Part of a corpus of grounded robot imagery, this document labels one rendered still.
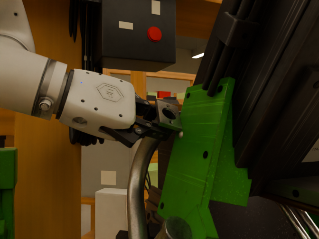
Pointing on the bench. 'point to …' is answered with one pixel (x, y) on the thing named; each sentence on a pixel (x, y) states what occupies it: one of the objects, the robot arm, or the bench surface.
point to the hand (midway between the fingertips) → (158, 123)
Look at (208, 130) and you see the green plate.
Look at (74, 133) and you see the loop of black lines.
